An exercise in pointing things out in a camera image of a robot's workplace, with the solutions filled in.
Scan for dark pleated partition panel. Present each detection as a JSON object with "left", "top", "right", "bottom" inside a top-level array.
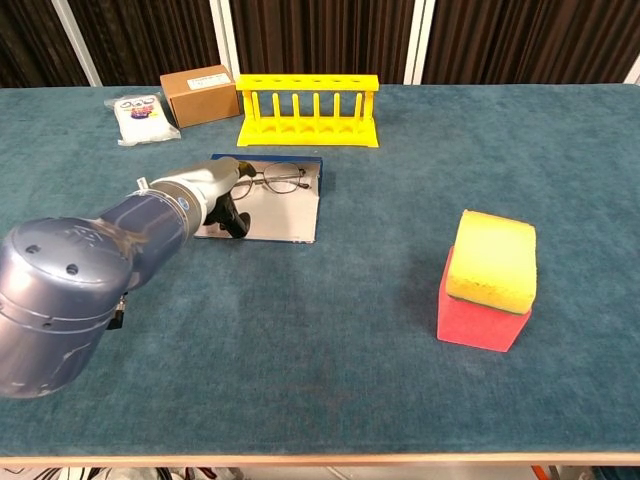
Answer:
[
  {"left": 228, "top": 0, "right": 416, "bottom": 85},
  {"left": 0, "top": 0, "right": 90, "bottom": 89},
  {"left": 67, "top": 0, "right": 222, "bottom": 87},
  {"left": 422, "top": 0, "right": 640, "bottom": 85}
]

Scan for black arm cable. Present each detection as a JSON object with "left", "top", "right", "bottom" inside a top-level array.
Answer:
[{"left": 106, "top": 293, "right": 129, "bottom": 331}]

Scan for blue eyeglasses case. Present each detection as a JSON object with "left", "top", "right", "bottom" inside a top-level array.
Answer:
[{"left": 193, "top": 153, "right": 324, "bottom": 245}]

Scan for black wire-frame eyeglasses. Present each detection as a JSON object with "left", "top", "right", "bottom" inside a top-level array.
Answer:
[{"left": 232, "top": 160, "right": 309, "bottom": 201}]

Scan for blue table cloth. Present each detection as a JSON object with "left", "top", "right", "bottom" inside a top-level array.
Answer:
[{"left": 0, "top": 83, "right": 640, "bottom": 457}]

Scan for white plastic packet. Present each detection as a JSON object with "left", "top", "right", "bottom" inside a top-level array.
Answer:
[{"left": 103, "top": 93, "right": 182, "bottom": 147}]

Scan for red foam block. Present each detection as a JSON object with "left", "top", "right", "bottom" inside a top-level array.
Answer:
[{"left": 436, "top": 245, "right": 533, "bottom": 354}]

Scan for brown cardboard box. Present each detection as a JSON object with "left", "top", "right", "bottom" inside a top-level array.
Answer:
[{"left": 159, "top": 64, "right": 242, "bottom": 129}]

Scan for yellow test tube rack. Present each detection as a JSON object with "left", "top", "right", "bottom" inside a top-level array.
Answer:
[{"left": 235, "top": 73, "right": 380, "bottom": 149}]

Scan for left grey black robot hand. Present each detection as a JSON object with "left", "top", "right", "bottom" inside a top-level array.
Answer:
[{"left": 149, "top": 156, "right": 258, "bottom": 240}]

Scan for yellow sponge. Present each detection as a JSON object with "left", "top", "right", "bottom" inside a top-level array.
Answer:
[{"left": 445, "top": 209, "right": 539, "bottom": 316}]

